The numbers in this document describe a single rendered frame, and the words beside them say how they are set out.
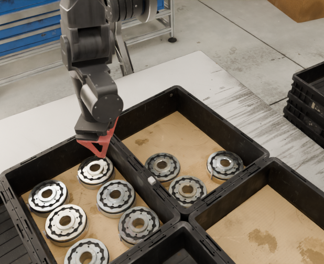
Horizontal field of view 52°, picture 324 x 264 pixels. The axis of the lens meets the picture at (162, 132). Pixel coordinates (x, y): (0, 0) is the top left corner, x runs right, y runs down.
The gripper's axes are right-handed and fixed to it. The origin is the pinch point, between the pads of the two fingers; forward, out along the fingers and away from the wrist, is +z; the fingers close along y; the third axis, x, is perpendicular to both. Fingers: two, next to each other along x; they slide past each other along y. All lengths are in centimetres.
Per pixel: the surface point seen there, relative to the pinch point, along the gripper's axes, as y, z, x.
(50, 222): -9.2, 20.3, 15.6
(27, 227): -14.8, 13.3, 16.5
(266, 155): 12.8, 14.1, -37.4
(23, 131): 36, 35, 50
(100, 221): -5.7, 23.5, 3.9
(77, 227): -9.6, 20.5, 8.2
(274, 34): 248, 106, -74
